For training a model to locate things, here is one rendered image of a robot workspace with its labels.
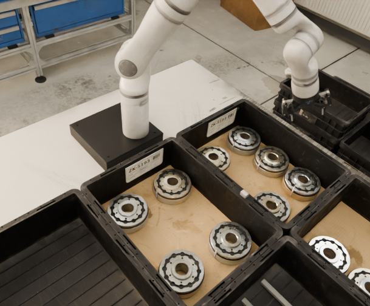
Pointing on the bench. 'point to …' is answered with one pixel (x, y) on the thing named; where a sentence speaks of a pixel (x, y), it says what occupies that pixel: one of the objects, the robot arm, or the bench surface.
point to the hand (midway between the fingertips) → (306, 115)
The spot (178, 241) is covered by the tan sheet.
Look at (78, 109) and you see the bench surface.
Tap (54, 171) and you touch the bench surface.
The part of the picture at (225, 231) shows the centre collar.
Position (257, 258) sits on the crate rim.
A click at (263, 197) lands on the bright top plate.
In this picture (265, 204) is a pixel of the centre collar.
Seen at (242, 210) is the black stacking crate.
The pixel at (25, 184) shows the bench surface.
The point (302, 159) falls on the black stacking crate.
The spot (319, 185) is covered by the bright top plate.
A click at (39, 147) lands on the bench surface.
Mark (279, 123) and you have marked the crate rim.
